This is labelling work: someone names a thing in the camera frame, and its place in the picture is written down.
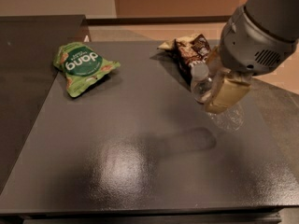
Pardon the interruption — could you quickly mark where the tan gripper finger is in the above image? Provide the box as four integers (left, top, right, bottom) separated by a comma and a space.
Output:
206, 46, 225, 77
204, 69, 252, 114

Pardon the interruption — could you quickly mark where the brown white chip bag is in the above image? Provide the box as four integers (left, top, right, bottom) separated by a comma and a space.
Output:
158, 34, 211, 83

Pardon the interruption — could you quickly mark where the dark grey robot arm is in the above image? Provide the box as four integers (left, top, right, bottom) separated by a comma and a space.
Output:
205, 0, 299, 114

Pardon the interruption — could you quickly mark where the clear plastic water bottle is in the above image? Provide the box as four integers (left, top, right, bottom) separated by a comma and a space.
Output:
191, 63, 244, 132

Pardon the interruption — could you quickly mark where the green dang snack bag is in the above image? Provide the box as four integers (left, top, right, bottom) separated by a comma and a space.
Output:
53, 42, 121, 98

